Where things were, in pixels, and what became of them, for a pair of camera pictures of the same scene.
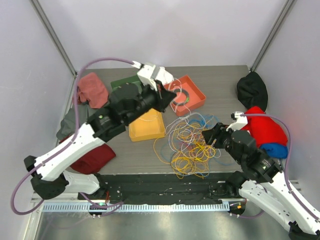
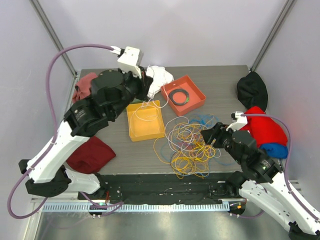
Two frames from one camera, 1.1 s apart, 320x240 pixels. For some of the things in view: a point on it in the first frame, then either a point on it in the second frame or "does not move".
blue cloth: (275, 151) does not move
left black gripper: (163, 97) -> (144, 83)
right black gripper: (218, 131) does not move
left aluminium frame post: (41, 13) does not move
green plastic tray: (134, 79) -> (135, 100)
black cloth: (252, 91) does not move
